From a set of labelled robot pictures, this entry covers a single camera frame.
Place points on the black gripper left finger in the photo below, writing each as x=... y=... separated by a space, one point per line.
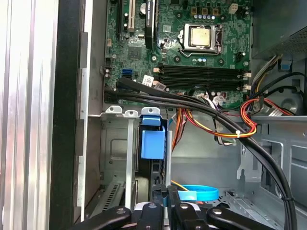
x=151 y=218

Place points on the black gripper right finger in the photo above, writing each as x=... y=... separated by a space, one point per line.
x=187 y=218

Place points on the hard disk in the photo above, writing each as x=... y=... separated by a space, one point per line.
x=153 y=143

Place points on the grey metal disk bay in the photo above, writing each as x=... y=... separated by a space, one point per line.
x=129 y=143

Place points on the grey metal drive cage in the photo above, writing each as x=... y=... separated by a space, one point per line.
x=298 y=158

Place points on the black RAM slot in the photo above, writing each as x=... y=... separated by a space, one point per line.
x=204 y=81
x=204 y=68

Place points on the black open PC case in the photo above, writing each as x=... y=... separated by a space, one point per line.
x=64 y=95

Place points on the CPU socket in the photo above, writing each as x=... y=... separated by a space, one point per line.
x=186 y=38

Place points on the silver CPU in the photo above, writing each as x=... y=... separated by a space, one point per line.
x=201 y=36

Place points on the green motherboard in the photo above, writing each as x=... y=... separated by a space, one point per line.
x=230 y=33

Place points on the black graphics card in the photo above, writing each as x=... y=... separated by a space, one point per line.
x=149 y=24

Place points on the black expansion slot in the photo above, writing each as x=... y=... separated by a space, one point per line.
x=119 y=19

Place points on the white expansion slot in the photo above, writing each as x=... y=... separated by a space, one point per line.
x=131 y=16

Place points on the grey power supply unit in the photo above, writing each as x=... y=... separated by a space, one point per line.
x=275 y=19

